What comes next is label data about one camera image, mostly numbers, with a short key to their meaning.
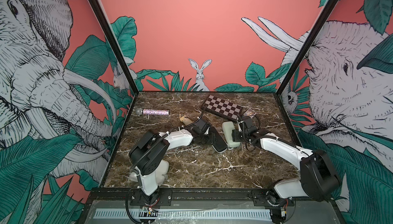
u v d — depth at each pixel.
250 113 1.07
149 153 0.47
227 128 0.95
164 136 0.51
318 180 0.43
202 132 0.73
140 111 1.04
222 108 1.08
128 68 1.07
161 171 0.82
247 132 0.68
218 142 0.90
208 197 0.75
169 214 0.70
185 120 1.01
